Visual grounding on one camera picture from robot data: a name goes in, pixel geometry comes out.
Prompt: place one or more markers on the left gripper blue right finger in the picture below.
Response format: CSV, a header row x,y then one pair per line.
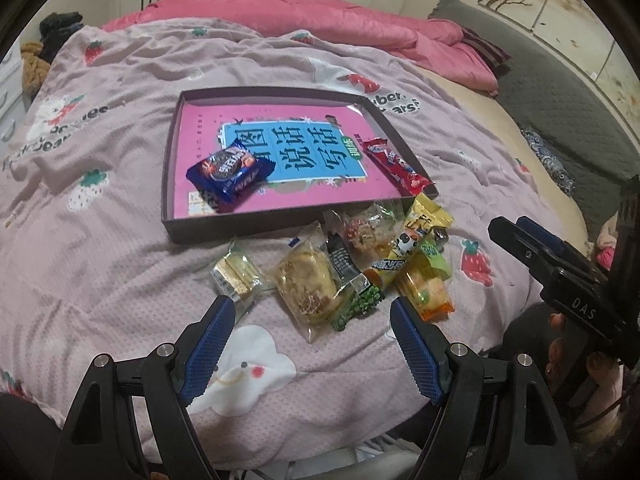
x,y
424,348

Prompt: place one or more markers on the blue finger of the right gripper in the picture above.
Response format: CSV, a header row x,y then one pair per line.
x,y
522,246
538,232

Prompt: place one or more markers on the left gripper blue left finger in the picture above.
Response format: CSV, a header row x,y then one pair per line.
x,y
199,349

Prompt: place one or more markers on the orange cracker packet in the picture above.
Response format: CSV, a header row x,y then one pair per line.
x,y
426,292

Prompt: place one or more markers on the clear biscuit packet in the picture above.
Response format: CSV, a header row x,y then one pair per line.
x,y
236,276

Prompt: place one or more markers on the black green pea packet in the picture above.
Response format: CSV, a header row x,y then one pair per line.
x,y
357,296

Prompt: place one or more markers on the small dark candy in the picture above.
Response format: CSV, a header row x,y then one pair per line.
x,y
440,237

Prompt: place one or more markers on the green milk candy bag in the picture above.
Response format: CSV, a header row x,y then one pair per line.
x,y
436,259

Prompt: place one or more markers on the yellow cow snack packet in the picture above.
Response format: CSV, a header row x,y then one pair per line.
x,y
423,217

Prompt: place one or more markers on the clear pastry snack bag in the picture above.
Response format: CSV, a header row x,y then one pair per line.
x,y
307,282

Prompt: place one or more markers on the red cow wafer bar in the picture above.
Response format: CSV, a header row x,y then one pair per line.
x,y
395,167

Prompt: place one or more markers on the clear red candy packet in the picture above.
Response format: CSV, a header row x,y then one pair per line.
x,y
367,233

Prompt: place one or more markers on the blue Oreo cookie packet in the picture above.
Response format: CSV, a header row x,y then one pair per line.
x,y
227,173

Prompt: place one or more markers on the person's right hand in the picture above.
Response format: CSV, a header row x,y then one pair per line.
x,y
588,386

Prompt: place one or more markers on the blue patterned cloth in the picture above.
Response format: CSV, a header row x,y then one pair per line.
x,y
549,160

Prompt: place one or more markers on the grey headboard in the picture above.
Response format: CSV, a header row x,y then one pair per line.
x,y
541,93

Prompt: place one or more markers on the striped dark pillow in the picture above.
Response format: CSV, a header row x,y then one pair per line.
x,y
491,54

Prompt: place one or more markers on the dark shallow box tray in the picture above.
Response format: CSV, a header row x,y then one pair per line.
x,y
223,225

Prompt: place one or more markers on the pink quilt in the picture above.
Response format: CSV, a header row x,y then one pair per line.
x,y
434,44

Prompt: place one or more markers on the pink children's book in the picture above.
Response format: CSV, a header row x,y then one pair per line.
x,y
317,151

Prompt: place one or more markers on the white drawer cabinet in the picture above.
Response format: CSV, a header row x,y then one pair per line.
x,y
12,100

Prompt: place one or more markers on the dark clothes pile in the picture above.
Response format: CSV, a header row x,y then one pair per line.
x,y
55,30

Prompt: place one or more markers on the tree wall painting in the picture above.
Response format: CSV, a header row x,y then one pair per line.
x,y
575,31

